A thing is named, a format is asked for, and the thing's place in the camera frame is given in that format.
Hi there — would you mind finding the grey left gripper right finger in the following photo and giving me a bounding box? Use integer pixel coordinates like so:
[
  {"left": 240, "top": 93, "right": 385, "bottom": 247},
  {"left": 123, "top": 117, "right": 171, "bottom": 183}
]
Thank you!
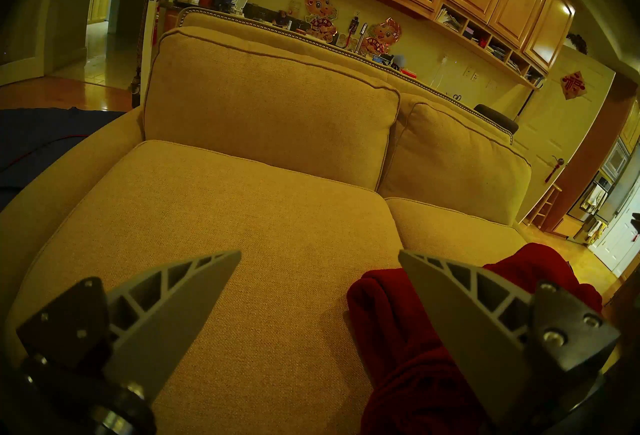
[{"left": 398, "top": 249, "right": 621, "bottom": 424}]

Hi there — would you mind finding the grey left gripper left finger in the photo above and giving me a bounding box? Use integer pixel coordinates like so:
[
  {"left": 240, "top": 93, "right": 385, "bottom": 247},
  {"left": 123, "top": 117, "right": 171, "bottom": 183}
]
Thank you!
[{"left": 16, "top": 249, "right": 242, "bottom": 402}]

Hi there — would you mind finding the red blanket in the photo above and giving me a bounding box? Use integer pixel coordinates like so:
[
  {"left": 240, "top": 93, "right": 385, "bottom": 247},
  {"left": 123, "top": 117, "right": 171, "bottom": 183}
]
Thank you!
[{"left": 346, "top": 243, "right": 603, "bottom": 435}]

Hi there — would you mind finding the tan sofa seat cushion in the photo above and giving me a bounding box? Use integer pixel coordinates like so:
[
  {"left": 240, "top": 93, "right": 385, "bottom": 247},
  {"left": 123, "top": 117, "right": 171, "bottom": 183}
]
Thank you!
[
  {"left": 5, "top": 140, "right": 405, "bottom": 435},
  {"left": 385, "top": 197, "right": 532, "bottom": 267}
]

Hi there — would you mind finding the tan fabric sofa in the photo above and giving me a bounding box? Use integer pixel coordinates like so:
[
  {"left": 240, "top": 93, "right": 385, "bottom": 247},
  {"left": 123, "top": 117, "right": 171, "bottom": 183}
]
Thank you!
[{"left": 0, "top": 9, "right": 533, "bottom": 364}]

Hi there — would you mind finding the wooden stool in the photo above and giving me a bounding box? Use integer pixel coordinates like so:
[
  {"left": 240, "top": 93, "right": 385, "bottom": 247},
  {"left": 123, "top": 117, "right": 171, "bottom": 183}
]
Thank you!
[{"left": 525, "top": 184, "right": 563, "bottom": 229}]

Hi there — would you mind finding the tan sofa back cushion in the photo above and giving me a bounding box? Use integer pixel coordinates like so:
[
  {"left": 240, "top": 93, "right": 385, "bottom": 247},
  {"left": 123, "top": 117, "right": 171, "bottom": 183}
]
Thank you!
[
  {"left": 377, "top": 102, "right": 532, "bottom": 227},
  {"left": 142, "top": 27, "right": 401, "bottom": 192}
]

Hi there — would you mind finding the hanging dish towel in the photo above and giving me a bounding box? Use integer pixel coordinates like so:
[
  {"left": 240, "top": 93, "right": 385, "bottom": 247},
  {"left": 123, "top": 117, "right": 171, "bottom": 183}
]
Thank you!
[{"left": 582, "top": 184, "right": 607, "bottom": 213}]

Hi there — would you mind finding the dark blue floor cloth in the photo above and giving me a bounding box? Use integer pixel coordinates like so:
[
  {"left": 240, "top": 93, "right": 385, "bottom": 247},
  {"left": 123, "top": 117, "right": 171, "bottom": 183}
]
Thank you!
[{"left": 0, "top": 109, "right": 126, "bottom": 212}]

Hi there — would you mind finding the black office chair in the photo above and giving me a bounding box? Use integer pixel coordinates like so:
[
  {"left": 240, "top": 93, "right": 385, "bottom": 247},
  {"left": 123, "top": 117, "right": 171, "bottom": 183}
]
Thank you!
[{"left": 473, "top": 104, "right": 520, "bottom": 135}]

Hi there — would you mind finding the white panel door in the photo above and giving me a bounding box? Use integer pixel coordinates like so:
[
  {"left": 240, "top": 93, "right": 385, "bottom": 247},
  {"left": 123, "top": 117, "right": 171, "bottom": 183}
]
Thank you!
[{"left": 515, "top": 46, "right": 616, "bottom": 224}]

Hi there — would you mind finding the red fu door ornament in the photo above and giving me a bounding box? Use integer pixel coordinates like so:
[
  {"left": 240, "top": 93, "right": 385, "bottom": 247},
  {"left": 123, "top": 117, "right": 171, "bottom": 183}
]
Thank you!
[{"left": 560, "top": 70, "right": 587, "bottom": 101}]

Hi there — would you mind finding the open wooden cubby shelf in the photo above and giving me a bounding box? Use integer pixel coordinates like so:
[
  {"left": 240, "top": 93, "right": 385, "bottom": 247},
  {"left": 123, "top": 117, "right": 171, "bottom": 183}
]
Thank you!
[{"left": 432, "top": 1, "right": 548, "bottom": 89}]

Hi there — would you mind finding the wooden kitchen base cabinet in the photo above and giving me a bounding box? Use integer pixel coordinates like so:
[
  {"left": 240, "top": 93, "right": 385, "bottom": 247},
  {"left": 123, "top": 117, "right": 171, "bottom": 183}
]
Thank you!
[{"left": 87, "top": 0, "right": 113, "bottom": 27}]

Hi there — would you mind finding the red door handle tassel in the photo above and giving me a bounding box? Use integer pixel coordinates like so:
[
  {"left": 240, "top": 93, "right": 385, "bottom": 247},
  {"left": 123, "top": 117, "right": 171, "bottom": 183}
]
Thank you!
[{"left": 544, "top": 157, "right": 566, "bottom": 184}]

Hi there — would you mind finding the thin red floor cable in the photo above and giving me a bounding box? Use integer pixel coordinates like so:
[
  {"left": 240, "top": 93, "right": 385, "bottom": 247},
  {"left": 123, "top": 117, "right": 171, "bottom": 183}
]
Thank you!
[{"left": 0, "top": 135, "right": 91, "bottom": 174}]

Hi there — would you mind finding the cartoon figure wall decoration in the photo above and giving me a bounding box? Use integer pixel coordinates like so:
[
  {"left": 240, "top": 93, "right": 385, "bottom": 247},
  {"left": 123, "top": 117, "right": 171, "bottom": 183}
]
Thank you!
[
  {"left": 361, "top": 18, "right": 402, "bottom": 58},
  {"left": 305, "top": 0, "right": 339, "bottom": 43}
]

